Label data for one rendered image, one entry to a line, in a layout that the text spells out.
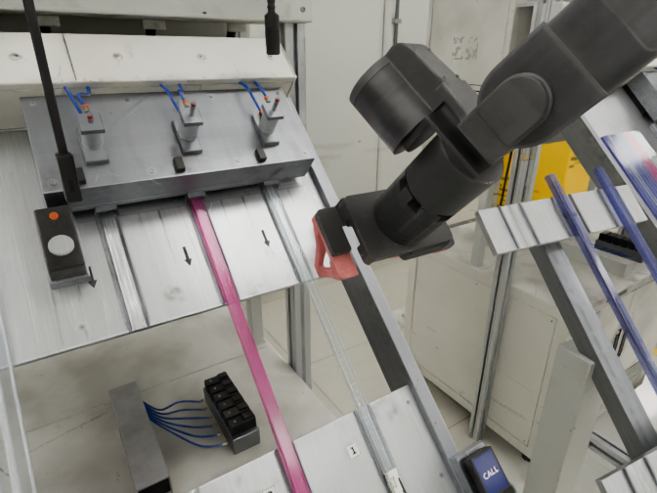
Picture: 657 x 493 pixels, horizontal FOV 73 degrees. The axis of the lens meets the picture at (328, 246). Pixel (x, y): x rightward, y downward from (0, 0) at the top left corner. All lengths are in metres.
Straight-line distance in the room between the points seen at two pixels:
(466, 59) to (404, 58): 1.14
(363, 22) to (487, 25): 1.34
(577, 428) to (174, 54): 0.85
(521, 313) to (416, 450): 0.92
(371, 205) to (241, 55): 0.38
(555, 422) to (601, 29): 0.71
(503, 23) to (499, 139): 1.12
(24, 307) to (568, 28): 0.54
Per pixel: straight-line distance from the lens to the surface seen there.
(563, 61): 0.31
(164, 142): 0.61
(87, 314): 0.57
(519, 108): 0.30
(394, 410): 0.62
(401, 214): 0.38
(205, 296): 0.58
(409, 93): 0.35
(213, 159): 0.60
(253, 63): 0.71
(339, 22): 2.61
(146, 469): 0.83
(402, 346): 0.64
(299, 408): 0.94
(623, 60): 0.31
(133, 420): 0.92
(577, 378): 0.84
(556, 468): 0.95
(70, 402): 1.08
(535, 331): 1.48
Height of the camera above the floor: 1.26
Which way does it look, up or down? 23 degrees down
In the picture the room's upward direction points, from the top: straight up
